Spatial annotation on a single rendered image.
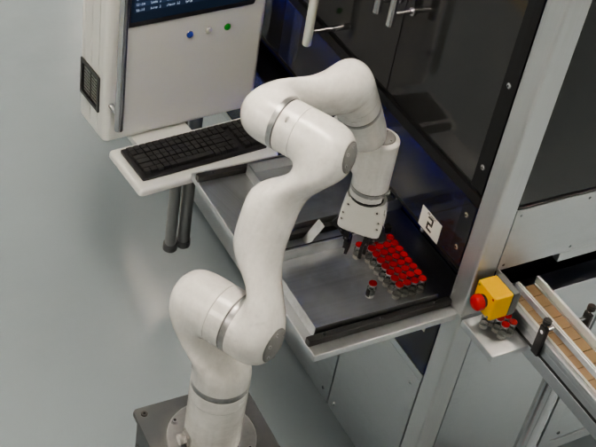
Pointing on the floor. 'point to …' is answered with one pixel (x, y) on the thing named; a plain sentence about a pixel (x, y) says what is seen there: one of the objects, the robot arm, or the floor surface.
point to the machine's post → (498, 205)
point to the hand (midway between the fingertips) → (355, 246)
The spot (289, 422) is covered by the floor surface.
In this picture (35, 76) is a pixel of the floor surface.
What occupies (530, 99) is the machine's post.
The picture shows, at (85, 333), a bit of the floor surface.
